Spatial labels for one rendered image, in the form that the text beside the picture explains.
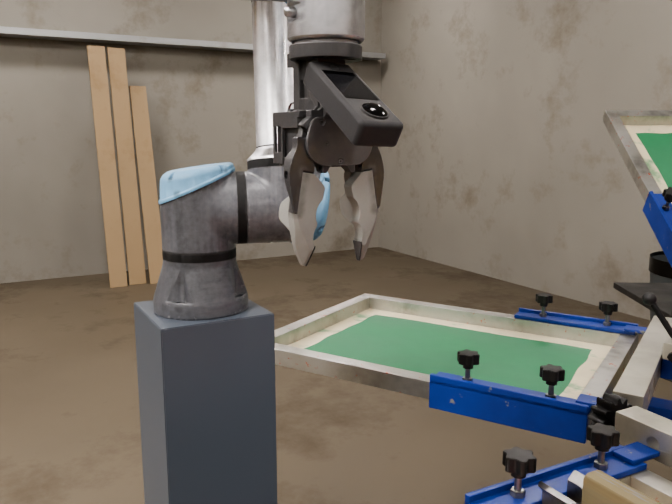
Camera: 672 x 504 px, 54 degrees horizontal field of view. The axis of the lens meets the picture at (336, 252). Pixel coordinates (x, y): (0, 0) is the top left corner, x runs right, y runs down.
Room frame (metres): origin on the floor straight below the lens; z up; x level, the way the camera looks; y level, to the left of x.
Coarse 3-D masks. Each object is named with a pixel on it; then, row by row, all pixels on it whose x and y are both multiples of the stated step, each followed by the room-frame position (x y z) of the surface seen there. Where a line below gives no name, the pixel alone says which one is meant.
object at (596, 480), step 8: (592, 472) 0.76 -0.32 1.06; (600, 472) 0.76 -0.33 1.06; (584, 480) 0.76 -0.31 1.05; (592, 480) 0.75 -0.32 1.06; (600, 480) 0.75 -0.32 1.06; (608, 480) 0.75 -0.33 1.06; (616, 480) 0.75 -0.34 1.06; (584, 488) 0.76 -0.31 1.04; (592, 488) 0.75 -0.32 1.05; (600, 488) 0.74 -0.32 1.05; (608, 488) 0.73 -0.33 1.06; (616, 488) 0.73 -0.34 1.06; (624, 488) 0.73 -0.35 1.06; (632, 488) 0.73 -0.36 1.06; (584, 496) 0.76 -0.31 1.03; (592, 496) 0.75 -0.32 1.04; (600, 496) 0.74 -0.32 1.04; (608, 496) 0.73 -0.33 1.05; (616, 496) 0.72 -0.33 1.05; (624, 496) 0.71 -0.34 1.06; (632, 496) 0.71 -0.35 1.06; (640, 496) 0.71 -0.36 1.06
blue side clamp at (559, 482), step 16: (560, 464) 0.88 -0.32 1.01; (576, 464) 0.89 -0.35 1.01; (592, 464) 0.90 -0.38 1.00; (608, 464) 0.90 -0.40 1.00; (624, 464) 0.90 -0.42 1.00; (640, 464) 0.90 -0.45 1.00; (512, 480) 0.83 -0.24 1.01; (528, 480) 0.84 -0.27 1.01; (544, 480) 0.85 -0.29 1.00; (560, 480) 0.85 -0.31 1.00; (480, 496) 0.80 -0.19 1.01; (496, 496) 0.81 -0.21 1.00; (528, 496) 0.81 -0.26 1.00
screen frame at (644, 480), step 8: (640, 472) 0.89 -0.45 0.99; (648, 472) 0.89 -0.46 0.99; (624, 480) 0.88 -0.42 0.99; (632, 480) 0.88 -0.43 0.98; (640, 480) 0.87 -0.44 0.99; (648, 480) 0.87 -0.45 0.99; (656, 480) 0.87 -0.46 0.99; (664, 480) 0.87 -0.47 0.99; (640, 488) 0.87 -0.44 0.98; (648, 488) 0.86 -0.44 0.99; (656, 488) 0.85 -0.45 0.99; (664, 488) 0.85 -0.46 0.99; (648, 496) 0.86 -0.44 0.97; (656, 496) 0.85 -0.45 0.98; (664, 496) 0.84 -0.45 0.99
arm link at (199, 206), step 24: (192, 168) 1.02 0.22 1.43; (216, 168) 1.00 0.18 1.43; (168, 192) 0.99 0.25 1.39; (192, 192) 0.98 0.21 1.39; (216, 192) 1.00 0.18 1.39; (240, 192) 1.00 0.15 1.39; (168, 216) 1.00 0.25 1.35; (192, 216) 0.98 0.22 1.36; (216, 216) 0.99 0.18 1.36; (240, 216) 1.00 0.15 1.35; (168, 240) 1.00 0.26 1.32; (192, 240) 0.98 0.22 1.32; (216, 240) 1.00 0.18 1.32; (240, 240) 1.02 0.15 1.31
